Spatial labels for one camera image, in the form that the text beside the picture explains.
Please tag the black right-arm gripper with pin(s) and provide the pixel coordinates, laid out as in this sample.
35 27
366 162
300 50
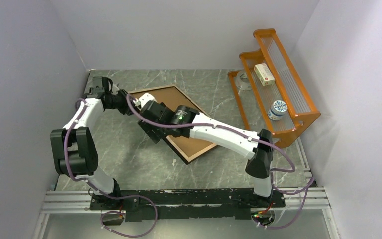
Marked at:
154 135

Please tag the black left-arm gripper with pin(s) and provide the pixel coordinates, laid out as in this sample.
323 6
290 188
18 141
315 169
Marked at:
127 108

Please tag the light wooden picture frame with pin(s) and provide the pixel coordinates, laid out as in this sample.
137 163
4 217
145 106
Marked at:
191 158

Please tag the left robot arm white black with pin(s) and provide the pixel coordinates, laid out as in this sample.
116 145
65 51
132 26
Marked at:
73 148

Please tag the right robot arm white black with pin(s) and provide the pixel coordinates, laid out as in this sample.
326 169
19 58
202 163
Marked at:
256 147

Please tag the orange wooden shelf rack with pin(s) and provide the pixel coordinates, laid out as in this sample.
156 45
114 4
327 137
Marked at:
288 86

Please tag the white red medicine box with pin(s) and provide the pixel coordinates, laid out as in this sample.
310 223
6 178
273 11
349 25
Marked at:
264 74

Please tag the blue white ceramic jar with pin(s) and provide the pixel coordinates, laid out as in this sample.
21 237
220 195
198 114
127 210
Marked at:
277 110

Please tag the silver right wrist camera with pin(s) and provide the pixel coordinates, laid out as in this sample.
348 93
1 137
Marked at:
144 99

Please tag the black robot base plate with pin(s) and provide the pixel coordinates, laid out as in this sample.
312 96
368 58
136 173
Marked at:
138 205

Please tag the aluminium rail frame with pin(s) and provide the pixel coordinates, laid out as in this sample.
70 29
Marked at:
139 164

